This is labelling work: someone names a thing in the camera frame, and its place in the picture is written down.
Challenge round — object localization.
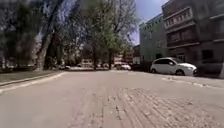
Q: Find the pale car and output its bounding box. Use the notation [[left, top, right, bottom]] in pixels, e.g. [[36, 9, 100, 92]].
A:
[[115, 63, 132, 71]]

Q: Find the pale building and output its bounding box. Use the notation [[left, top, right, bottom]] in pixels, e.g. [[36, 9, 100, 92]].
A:
[[77, 58, 95, 69]]

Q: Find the grey brick paved road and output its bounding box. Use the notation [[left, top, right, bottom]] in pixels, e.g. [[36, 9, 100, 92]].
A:
[[0, 69, 224, 128]]

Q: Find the row of trees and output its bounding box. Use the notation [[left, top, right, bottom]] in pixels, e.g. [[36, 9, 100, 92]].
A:
[[0, 0, 141, 72]]

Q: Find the grey-green building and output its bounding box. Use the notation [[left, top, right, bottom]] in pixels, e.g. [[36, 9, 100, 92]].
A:
[[138, 13, 169, 72]]

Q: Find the dark car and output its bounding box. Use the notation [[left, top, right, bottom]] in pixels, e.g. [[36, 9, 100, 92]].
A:
[[57, 64, 72, 71]]

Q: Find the white car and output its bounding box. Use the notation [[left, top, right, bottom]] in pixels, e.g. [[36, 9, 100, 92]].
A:
[[149, 56, 198, 77]]

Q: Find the pale stone kerb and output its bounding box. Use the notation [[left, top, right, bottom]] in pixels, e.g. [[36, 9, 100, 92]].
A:
[[0, 71, 68, 94]]

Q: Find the brown building with balconies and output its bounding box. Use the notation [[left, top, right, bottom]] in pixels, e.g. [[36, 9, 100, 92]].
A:
[[161, 0, 224, 79]]

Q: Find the grass strip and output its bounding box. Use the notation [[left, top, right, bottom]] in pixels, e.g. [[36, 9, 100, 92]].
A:
[[0, 69, 61, 84]]

